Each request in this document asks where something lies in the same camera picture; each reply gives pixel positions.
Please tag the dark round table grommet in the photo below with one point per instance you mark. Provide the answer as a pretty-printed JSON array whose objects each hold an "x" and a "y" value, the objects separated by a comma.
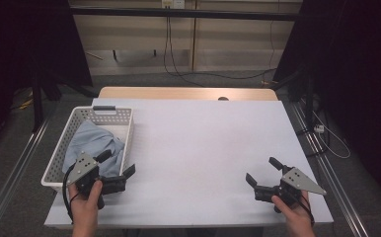
[{"x": 223, "y": 98}]

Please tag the person's right hand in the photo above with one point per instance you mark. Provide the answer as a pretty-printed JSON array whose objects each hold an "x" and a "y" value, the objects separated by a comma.
[{"x": 297, "y": 215}]

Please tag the white wall socket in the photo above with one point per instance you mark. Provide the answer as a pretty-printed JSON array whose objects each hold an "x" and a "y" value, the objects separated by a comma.
[{"x": 172, "y": 3}]

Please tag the white plug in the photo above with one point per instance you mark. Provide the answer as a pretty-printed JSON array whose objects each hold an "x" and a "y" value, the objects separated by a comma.
[{"x": 319, "y": 129}]

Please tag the dark curtain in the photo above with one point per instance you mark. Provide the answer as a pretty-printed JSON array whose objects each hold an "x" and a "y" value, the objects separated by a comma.
[
  {"x": 20, "y": 39},
  {"x": 359, "y": 65}
]

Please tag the wooden table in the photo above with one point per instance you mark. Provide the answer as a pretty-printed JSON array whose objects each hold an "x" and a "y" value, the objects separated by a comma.
[{"x": 178, "y": 93}]

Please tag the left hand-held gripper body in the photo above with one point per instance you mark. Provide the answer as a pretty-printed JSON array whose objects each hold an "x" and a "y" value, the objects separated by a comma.
[{"x": 83, "y": 166}]

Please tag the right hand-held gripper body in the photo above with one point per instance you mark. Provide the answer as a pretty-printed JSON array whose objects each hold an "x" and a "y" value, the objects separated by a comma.
[{"x": 297, "y": 181}]

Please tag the wooden stick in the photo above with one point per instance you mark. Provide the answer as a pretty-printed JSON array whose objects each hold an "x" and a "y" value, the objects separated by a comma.
[{"x": 94, "y": 56}]

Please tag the person's left hand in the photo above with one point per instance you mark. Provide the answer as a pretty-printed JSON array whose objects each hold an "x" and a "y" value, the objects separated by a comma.
[{"x": 85, "y": 210}]

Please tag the black metal bracket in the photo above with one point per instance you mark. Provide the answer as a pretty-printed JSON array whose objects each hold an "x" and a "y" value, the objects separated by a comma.
[
  {"x": 114, "y": 55},
  {"x": 154, "y": 52}
]

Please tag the metal floor rail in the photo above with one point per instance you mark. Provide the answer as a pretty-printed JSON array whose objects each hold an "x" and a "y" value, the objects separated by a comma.
[
  {"x": 337, "y": 187},
  {"x": 19, "y": 171}
]

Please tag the light blue knit sweater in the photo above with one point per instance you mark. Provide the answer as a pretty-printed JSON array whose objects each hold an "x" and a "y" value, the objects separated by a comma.
[{"x": 90, "y": 138}]

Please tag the white perforated plastic basket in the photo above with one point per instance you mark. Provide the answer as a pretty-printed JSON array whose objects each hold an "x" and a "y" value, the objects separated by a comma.
[{"x": 80, "y": 115}]

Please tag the black metal stand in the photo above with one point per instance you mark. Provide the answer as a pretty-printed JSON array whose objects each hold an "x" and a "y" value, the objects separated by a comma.
[
  {"x": 309, "y": 105},
  {"x": 38, "y": 108}
]

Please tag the black horizontal bar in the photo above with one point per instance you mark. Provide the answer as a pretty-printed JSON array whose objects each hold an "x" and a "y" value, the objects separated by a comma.
[{"x": 211, "y": 14}]

